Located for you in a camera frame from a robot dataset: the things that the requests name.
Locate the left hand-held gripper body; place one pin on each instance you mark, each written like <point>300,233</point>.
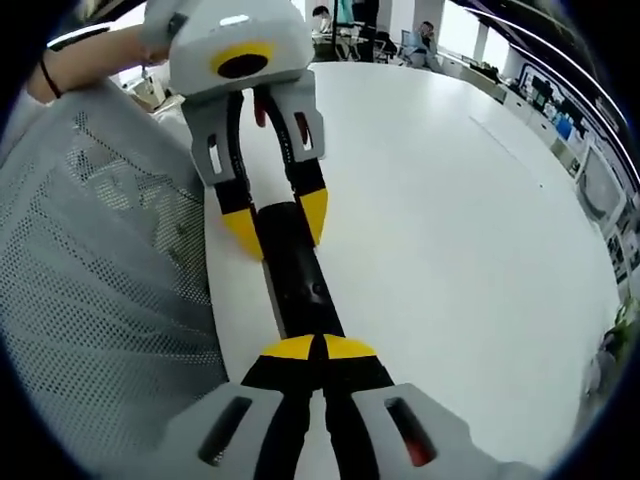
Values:
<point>200,50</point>

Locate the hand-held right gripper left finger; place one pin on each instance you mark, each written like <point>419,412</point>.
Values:
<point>280,377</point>

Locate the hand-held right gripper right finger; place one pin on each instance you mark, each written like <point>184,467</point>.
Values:
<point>360,375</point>

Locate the black remote control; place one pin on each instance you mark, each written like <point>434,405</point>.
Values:
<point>300,260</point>

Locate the person's left hand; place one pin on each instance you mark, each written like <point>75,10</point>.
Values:
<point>150,50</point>

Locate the grey mesh office chair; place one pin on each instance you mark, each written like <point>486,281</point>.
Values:
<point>100,250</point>

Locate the white cabinet row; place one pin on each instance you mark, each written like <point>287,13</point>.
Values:
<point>520,105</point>

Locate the green leafy plant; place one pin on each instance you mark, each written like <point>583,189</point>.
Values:
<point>620,320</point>

